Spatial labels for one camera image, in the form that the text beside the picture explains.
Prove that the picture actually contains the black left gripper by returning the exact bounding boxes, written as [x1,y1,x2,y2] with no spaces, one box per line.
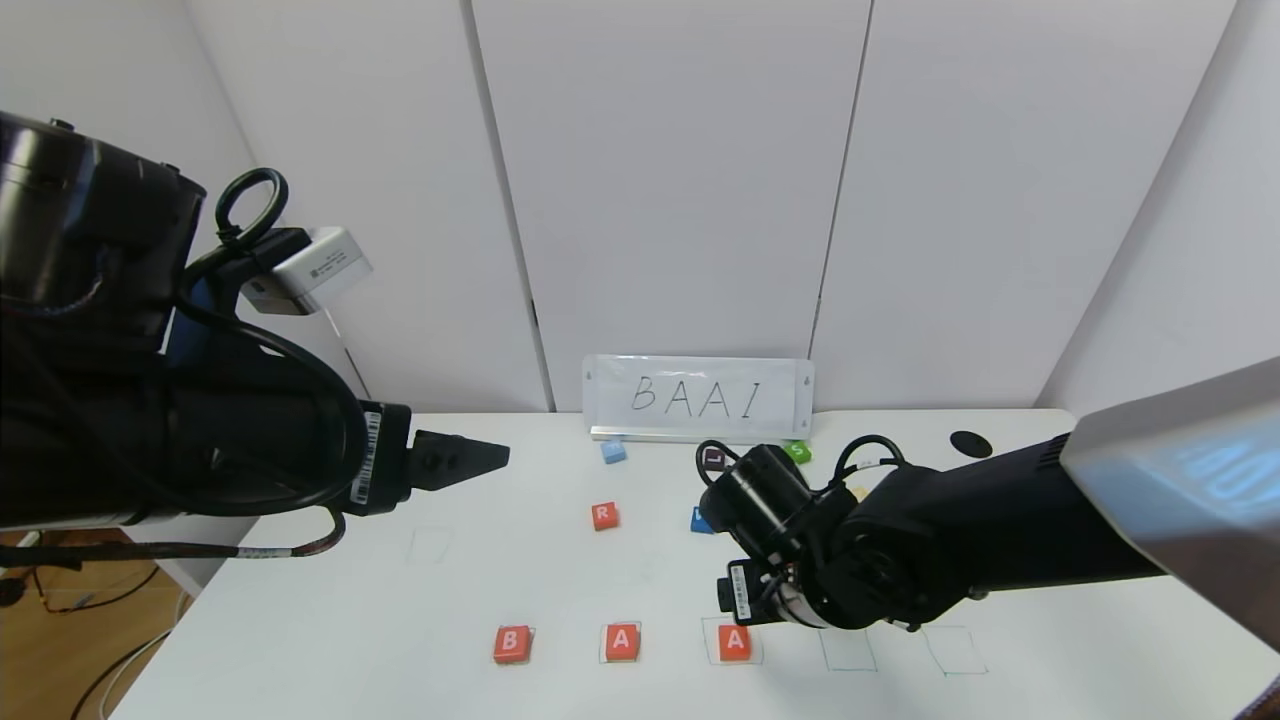
[329,400,511,517]

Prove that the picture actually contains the white BAAI sign board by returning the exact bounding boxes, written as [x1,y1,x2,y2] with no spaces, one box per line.
[582,353,816,445]

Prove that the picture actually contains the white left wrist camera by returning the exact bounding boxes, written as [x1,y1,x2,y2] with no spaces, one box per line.
[240,226,374,317]

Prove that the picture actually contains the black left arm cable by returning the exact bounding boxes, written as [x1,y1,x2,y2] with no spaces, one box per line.
[0,168,367,567]

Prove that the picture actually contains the grey power cable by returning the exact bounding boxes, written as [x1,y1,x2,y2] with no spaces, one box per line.
[68,628,173,720]

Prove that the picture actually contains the black power cable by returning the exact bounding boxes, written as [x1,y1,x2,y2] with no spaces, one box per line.
[0,562,161,615]

